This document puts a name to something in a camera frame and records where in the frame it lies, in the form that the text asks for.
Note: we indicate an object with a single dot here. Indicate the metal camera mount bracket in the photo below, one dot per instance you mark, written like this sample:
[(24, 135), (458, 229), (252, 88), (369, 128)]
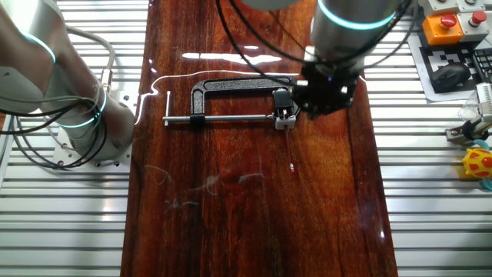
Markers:
[(455, 133)]

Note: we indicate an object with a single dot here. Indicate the dark red pencil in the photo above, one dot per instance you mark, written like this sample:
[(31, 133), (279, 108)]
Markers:
[(290, 150)]

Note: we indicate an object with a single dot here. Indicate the yellow orange turtle toy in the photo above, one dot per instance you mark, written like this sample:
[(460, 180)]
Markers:
[(478, 161)]

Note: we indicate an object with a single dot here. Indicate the ribbed silver camera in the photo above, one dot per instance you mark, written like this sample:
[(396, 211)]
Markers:
[(485, 100)]

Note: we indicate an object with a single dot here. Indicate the black C-clamp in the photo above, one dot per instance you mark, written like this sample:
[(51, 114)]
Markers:
[(198, 100)]

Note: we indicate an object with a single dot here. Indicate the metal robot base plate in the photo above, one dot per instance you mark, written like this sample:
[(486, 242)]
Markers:
[(127, 100)]

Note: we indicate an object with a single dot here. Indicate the black computer mouse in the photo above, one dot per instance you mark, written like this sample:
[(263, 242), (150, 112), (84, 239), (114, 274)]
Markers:
[(449, 77)]

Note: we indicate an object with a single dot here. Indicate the black white marker sheet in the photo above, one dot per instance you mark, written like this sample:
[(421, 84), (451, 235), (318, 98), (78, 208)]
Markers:
[(423, 77)]

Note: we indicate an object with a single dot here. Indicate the orange emergency stop box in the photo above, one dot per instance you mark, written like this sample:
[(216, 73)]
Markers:
[(436, 32)]

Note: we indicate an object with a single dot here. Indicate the black keyboard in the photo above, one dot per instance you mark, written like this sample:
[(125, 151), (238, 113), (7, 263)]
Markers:
[(484, 63)]

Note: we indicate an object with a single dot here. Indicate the grey red-button stop box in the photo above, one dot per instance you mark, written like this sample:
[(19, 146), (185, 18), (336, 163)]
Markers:
[(467, 31)]

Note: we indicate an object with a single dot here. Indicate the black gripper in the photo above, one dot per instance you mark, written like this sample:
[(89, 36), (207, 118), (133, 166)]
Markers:
[(326, 86)]

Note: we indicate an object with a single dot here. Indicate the glossy red-brown wooden board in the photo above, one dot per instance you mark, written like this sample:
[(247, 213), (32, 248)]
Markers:
[(250, 215)]

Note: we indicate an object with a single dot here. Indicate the grey button box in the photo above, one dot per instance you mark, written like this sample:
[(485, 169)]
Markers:
[(438, 5), (474, 4)]

